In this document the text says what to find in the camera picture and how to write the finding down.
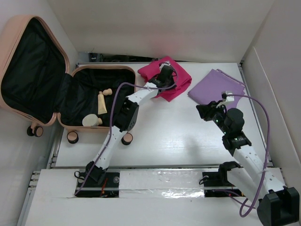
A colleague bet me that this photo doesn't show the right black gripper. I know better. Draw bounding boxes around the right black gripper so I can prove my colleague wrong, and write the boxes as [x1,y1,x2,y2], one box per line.
[195,100,230,135]

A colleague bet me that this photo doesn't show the magenta cloth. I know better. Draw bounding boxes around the magenta cloth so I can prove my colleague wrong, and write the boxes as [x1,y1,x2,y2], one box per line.
[137,56,192,103]

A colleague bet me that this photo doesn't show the purple cloth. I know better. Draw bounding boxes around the purple cloth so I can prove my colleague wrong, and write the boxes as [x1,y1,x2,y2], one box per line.
[188,69,246,105]

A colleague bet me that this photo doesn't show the gold cosmetic tube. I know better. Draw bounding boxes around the gold cosmetic tube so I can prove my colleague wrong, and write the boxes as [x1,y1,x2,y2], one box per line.
[97,91,107,115]

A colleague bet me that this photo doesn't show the pink hard-shell suitcase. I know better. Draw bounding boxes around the pink hard-shell suitcase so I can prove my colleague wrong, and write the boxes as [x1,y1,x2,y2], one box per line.
[0,15,136,144]

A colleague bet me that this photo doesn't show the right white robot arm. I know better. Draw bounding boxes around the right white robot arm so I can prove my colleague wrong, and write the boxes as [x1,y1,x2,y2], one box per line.
[196,101,300,226]

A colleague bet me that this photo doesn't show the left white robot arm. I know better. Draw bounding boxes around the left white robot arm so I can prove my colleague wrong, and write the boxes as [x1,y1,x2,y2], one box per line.
[84,61,177,187]

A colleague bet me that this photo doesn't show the small beige bottle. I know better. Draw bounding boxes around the small beige bottle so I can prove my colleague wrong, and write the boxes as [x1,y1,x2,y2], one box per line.
[101,89,112,96]

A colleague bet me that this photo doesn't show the background electronics box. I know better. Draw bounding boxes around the background electronics box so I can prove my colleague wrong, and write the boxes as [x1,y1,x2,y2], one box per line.
[89,52,98,62]

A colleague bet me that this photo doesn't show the beige round jar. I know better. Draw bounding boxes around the beige round jar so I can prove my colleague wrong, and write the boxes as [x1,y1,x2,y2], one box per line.
[82,114,103,127]

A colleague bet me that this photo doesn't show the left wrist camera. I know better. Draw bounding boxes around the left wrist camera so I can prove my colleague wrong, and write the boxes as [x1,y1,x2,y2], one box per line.
[159,61,172,68]

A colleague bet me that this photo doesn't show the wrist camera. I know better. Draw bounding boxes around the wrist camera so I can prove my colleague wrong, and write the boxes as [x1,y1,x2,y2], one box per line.
[217,91,235,107]
[159,61,172,68]

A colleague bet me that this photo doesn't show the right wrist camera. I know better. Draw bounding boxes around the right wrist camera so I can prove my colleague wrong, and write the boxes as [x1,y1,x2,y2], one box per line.
[217,91,235,107]

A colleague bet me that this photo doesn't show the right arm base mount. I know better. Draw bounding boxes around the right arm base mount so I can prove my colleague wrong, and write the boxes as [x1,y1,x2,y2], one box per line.
[199,161,244,197]

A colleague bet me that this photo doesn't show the aluminium rail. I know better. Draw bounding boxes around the aluminium rail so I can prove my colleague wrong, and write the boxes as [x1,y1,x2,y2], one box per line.
[75,168,237,192]

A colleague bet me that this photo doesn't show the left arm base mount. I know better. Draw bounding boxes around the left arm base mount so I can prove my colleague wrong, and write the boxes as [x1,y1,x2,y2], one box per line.
[74,162,120,198]

